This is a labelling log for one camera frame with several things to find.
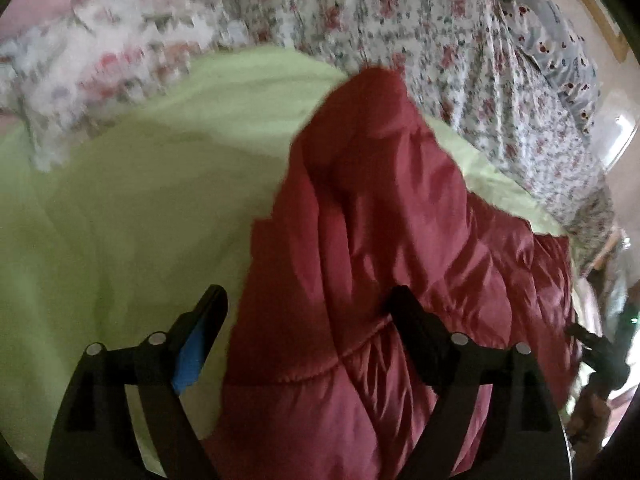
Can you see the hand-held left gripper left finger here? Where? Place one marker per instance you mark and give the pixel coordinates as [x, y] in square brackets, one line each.
[192, 355]

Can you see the red rose floral bedsheet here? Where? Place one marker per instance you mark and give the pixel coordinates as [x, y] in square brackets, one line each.
[425, 25]

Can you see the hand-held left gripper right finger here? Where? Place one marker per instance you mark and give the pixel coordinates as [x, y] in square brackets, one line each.
[420, 325]

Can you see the blue dotted pillow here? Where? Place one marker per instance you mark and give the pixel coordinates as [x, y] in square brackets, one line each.
[555, 35]

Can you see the light green blanket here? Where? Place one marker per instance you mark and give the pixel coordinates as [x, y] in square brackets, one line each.
[150, 185]

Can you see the red quilted jacket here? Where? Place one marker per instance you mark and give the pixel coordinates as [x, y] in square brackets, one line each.
[380, 220]

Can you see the white pastel floral cloth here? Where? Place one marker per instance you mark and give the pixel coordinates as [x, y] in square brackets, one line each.
[85, 60]

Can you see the person's right forearm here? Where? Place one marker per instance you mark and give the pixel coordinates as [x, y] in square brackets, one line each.
[592, 420]

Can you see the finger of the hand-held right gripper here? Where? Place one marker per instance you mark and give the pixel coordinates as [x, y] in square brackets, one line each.
[585, 341]

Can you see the wooden frame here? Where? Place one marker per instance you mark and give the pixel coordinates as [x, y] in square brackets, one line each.
[595, 5]

